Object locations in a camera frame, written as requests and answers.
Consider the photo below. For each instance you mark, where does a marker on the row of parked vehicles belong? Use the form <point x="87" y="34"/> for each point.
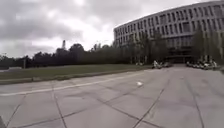
<point x="203" y="65"/>

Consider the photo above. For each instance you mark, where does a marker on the grass strip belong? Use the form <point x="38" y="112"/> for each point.
<point x="66" y="71"/>

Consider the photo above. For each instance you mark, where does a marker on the large curved multi-storey building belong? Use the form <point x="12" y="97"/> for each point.
<point x="180" y="25"/>

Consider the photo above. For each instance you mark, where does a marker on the row of dark trees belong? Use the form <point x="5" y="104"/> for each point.
<point x="76" y="55"/>

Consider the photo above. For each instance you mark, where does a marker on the grey concrete slab road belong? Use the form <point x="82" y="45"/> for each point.
<point x="126" y="103"/>

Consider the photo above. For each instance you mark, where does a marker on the white scrap on ground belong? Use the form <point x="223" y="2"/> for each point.
<point x="139" y="83"/>

